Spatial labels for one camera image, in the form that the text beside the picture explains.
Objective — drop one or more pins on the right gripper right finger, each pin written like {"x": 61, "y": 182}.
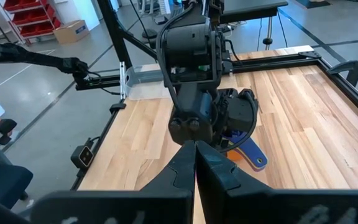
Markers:
{"x": 291, "y": 208}

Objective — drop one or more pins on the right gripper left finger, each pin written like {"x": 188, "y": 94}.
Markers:
{"x": 120, "y": 208}

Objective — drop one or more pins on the dark blue measuring cup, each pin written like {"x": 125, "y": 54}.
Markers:
{"x": 253, "y": 154}

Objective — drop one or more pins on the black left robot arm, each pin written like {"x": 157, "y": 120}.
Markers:
{"x": 188, "y": 46}

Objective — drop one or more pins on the clear plastic container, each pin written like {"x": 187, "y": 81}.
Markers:
{"x": 145, "y": 84}

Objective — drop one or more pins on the dark grey desk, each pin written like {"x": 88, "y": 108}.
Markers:
{"x": 253, "y": 7}

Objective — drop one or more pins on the dark blue office chair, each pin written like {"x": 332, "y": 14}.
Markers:
{"x": 2, "y": 183}

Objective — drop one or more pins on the brown cardboard box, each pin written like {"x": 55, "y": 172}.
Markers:
{"x": 70, "y": 32}

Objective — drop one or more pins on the red bin shelf rack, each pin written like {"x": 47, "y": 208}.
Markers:
{"x": 36, "y": 28}

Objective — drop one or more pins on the small black table camera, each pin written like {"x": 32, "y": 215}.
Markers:
{"x": 84, "y": 157}

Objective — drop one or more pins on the black aluminium table frame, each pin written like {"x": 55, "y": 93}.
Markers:
{"x": 275, "y": 62}

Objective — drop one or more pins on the black frame clamp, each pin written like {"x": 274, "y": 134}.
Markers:
{"x": 353, "y": 68}
{"x": 117, "y": 107}

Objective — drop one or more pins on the black upright frame post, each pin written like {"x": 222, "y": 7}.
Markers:
{"x": 113, "y": 31}

